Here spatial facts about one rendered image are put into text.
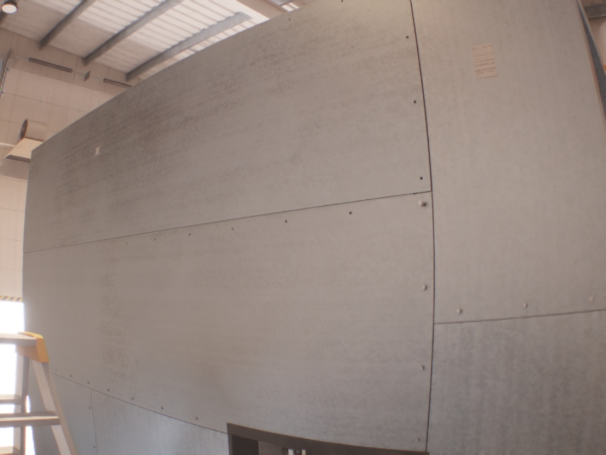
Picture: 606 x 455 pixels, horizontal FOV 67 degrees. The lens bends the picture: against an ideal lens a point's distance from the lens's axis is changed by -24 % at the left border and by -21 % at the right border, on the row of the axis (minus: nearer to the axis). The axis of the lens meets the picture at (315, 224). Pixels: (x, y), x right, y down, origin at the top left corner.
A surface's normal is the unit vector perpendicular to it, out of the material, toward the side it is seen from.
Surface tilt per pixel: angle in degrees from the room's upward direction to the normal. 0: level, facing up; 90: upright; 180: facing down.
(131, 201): 90
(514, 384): 90
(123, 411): 90
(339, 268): 90
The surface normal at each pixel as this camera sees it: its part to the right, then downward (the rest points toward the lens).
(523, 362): -0.61, -0.12
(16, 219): 0.79, -0.10
